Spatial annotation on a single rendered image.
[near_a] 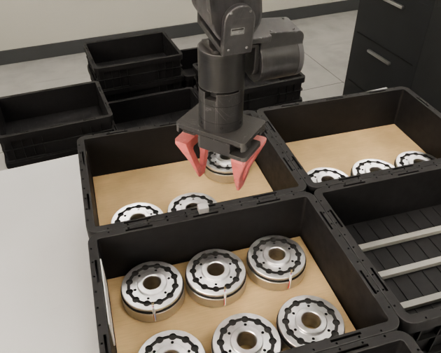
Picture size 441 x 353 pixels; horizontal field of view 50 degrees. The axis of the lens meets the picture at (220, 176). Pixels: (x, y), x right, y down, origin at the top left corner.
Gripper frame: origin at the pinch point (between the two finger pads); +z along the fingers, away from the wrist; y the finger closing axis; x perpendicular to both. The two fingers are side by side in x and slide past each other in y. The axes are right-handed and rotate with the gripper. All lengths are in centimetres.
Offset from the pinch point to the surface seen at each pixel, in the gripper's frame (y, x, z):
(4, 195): 66, -7, 37
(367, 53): 17, -174, 51
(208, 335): -3.5, 9.7, 23.6
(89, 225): 20.9, 7.4, 13.6
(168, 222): 9.9, 0.2, 13.5
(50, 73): 224, -159, 106
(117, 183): 33.0, -12.8, 23.5
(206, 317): -1.6, 7.1, 23.6
